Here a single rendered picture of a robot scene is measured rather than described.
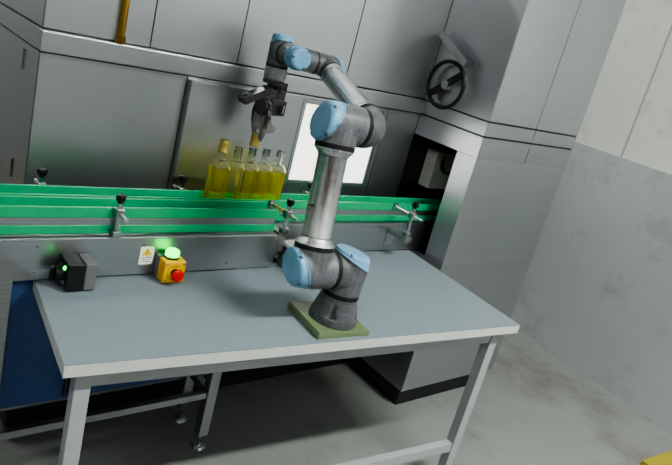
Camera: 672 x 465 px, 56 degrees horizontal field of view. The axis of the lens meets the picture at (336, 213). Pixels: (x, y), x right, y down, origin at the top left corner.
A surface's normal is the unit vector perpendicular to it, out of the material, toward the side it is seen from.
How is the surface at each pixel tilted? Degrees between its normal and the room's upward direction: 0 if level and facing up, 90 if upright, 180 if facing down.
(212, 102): 90
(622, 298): 90
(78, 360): 0
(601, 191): 90
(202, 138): 90
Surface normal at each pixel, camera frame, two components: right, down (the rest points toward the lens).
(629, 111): -0.81, -0.04
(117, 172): 0.60, 0.37
